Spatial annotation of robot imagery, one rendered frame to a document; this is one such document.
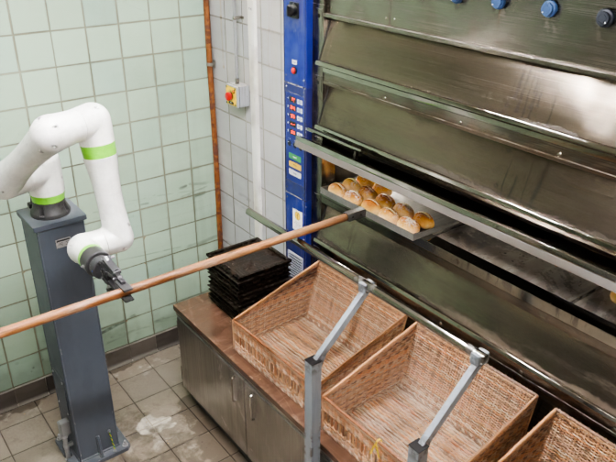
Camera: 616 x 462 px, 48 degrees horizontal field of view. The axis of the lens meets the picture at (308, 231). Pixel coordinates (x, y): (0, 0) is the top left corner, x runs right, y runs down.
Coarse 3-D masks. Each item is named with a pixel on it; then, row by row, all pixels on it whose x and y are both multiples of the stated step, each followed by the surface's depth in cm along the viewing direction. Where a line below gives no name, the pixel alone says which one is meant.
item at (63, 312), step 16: (320, 224) 256; (336, 224) 261; (272, 240) 245; (288, 240) 249; (224, 256) 234; (240, 256) 238; (176, 272) 224; (192, 272) 228; (144, 288) 218; (80, 304) 207; (96, 304) 210; (32, 320) 199; (48, 320) 201; (0, 336) 194
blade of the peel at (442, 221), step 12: (324, 192) 287; (396, 192) 289; (348, 204) 276; (420, 204) 278; (372, 216) 266; (432, 216) 268; (444, 216) 268; (396, 228) 256; (420, 228) 259; (432, 228) 255; (444, 228) 260
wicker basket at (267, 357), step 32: (288, 288) 298; (320, 288) 305; (256, 320) 293; (288, 320) 305; (320, 320) 305; (384, 320) 276; (256, 352) 276; (288, 352) 288; (352, 352) 288; (288, 384) 262
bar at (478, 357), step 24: (264, 216) 270; (336, 264) 236; (360, 288) 226; (408, 312) 211; (336, 336) 226; (456, 336) 198; (312, 360) 224; (480, 360) 191; (312, 384) 225; (312, 408) 230; (312, 432) 235; (432, 432) 190; (312, 456) 240; (408, 456) 192
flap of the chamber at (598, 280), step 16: (304, 144) 272; (336, 144) 283; (336, 160) 257; (368, 160) 264; (368, 176) 244; (400, 176) 248; (416, 176) 253; (400, 192) 233; (432, 192) 233; (448, 192) 237; (432, 208) 223; (448, 208) 218; (480, 208) 225; (480, 224) 208; (512, 224) 214; (528, 224) 217; (512, 240) 200; (544, 240) 202; (560, 240) 206; (544, 256) 192; (592, 256) 196; (576, 272) 185; (592, 272) 182; (608, 288) 178
